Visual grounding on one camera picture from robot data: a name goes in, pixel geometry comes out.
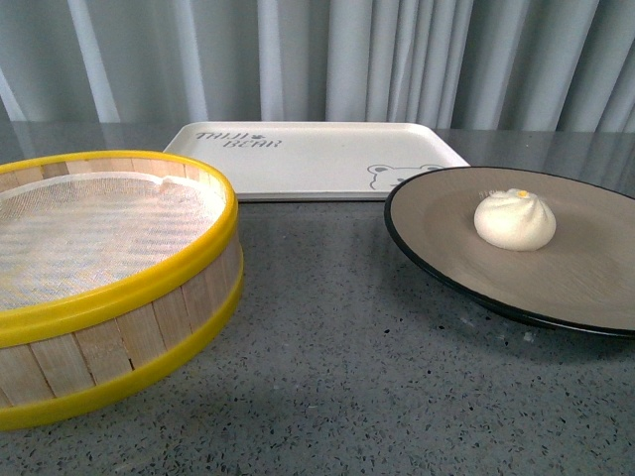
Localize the beige plate with black rim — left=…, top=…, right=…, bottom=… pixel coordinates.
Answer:
left=384, top=167, right=634, bottom=337

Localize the grey pleated curtain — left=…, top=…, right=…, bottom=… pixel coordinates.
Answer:
left=1, top=1, right=634, bottom=133

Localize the white steamed bun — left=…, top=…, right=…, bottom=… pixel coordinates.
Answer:
left=473, top=188, right=557, bottom=252

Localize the yellow rimmed bamboo steamer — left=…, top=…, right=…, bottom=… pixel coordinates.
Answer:
left=1, top=151, right=243, bottom=430

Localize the white steamer cloth liner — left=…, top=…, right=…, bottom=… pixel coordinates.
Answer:
left=1, top=172, right=227, bottom=310

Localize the cream bear print tray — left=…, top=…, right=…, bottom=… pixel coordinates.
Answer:
left=166, top=122, right=467, bottom=201

